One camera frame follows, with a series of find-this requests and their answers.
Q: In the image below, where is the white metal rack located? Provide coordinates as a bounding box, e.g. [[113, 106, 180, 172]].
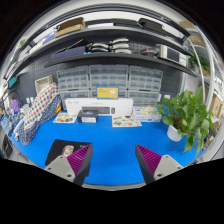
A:
[[181, 19, 224, 158]]

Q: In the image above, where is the white blue glove box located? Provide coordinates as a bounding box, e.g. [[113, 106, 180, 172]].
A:
[[132, 105, 163, 123]]

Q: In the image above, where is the long white keyboard box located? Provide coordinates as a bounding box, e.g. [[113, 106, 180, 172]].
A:
[[64, 97, 134, 117]]

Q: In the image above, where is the small teal box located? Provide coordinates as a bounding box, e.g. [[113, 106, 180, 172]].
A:
[[7, 76, 18, 89]]

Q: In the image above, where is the small purple object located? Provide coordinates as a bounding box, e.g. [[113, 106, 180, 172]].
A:
[[9, 98, 22, 115]]

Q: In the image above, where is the dark wall shelf unit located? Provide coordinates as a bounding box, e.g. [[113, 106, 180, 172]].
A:
[[9, 13, 201, 79]]

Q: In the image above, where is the navy dotted cloth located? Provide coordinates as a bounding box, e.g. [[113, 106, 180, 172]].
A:
[[18, 94, 63, 147]]

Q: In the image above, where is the small black box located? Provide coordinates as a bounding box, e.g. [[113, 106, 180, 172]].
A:
[[76, 109, 99, 124]]

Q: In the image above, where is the yellow blue carton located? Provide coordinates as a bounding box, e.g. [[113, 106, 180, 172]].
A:
[[96, 85, 120, 100]]

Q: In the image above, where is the white framed board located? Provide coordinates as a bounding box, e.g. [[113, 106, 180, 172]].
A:
[[34, 74, 54, 95]]

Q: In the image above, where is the white red-patterned cloth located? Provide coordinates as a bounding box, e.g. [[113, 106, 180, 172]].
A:
[[22, 82, 60, 133]]

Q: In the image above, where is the small colourful sticker sheet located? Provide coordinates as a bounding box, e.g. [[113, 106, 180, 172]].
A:
[[52, 112, 78, 125]]

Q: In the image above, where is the pink translucent computer mouse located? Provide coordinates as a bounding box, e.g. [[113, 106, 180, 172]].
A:
[[60, 144, 75, 158]]

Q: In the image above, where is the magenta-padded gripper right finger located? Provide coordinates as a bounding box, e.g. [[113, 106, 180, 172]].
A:
[[134, 143, 185, 185]]

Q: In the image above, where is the green plant in white pot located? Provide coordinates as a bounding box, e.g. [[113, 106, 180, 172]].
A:
[[156, 85, 214, 158]]

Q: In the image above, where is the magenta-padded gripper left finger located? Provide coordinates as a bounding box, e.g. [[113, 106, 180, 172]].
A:
[[43, 143, 94, 188]]

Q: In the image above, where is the grey plastic drawer cabinet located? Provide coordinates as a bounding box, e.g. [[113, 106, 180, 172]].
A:
[[56, 65, 90, 101], [88, 64, 130, 99], [127, 65, 164, 107]]

